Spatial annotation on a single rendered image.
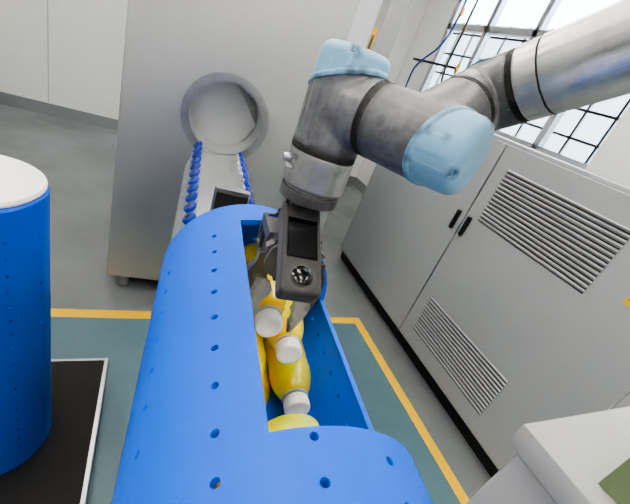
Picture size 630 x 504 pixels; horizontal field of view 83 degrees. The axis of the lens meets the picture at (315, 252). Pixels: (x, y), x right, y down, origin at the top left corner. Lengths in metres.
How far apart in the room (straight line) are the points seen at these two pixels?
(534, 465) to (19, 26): 4.95
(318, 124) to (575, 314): 1.64
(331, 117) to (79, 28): 4.52
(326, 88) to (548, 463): 0.52
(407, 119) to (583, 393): 1.68
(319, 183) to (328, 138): 0.05
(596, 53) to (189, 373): 0.44
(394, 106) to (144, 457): 0.36
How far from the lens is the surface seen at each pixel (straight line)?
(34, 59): 4.96
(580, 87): 0.41
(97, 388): 1.68
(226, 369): 0.34
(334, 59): 0.38
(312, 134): 0.39
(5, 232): 0.95
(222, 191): 1.04
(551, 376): 1.96
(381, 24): 1.19
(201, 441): 0.31
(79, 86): 4.92
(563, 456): 0.61
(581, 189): 1.94
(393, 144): 0.34
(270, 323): 0.50
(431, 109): 0.34
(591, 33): 0.41
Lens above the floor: 1.47
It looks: 27 degrees down
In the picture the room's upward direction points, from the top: 21 degrees clockwise
